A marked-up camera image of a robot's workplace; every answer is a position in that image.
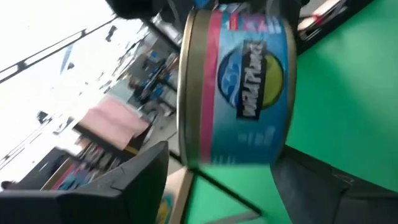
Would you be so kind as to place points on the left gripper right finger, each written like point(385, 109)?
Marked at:
point(326, 199)

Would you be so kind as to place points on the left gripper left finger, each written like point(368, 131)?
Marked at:
point(130, 186)

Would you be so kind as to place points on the gold-lid seafood can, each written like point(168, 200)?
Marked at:
point(236, 93)

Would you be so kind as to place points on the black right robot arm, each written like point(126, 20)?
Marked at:
point(133, 7)

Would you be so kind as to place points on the wooden shelf black legs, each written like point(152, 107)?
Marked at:
point(180, 193)

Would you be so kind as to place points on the pink curtain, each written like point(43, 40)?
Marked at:
point(112, 121)

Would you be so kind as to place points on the green table mat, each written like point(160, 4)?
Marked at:
point(342, 109)

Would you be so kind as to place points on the black monitor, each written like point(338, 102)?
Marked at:
point(40, 171)

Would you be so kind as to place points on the black ceiling light rail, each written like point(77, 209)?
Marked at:
point(21, 66)

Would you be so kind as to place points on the black aluminium table frame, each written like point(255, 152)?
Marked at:
point(329, 25)

